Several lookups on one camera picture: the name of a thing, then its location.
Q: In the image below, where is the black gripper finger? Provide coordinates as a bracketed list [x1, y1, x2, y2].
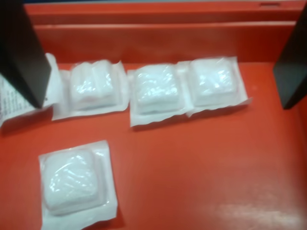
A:
[273, 0, 307, 110]
[0, 0, 53, 108]

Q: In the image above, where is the red crate holding bandages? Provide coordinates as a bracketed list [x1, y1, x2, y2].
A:
[0, 0, 307, 230]

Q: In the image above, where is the clear packet in right bin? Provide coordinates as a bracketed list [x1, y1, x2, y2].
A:
[38, 140, 119, 230]

